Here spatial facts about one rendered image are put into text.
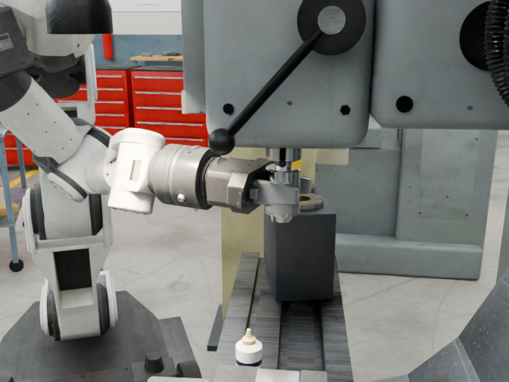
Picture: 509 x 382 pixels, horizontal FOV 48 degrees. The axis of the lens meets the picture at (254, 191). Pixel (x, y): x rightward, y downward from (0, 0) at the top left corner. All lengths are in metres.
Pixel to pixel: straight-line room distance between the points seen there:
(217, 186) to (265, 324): 0.42
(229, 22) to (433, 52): 0.22
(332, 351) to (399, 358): 1.73
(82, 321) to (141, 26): 8.70
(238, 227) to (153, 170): 1.84
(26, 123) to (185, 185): 0.35
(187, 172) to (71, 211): 0.66
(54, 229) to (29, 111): 0.46
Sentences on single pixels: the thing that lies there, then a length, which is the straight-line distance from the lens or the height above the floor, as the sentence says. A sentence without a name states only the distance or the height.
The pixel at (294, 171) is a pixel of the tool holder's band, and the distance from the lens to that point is 0.75.
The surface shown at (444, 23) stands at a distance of 0.64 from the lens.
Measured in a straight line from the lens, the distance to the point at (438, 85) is 0.64.
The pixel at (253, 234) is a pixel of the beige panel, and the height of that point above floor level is 0.51.
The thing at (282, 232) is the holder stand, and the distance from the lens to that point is 1.14.
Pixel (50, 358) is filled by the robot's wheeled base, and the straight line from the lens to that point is 1.73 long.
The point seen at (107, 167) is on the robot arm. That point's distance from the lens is 0.95.
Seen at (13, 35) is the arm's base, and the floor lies 1.43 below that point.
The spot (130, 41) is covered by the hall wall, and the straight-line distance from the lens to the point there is 10.15.
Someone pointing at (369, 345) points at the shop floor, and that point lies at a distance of 2.83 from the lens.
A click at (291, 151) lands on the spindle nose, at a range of 0.74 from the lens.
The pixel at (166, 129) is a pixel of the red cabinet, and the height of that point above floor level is 0.47.
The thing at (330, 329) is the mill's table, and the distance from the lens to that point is 1.11.
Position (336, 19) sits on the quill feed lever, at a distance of 0.61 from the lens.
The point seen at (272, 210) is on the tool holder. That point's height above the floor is 1.21.
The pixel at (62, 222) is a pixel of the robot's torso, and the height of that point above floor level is 1.00.
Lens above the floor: 1.46
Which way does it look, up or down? 17 degrees down
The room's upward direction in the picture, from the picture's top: straight up
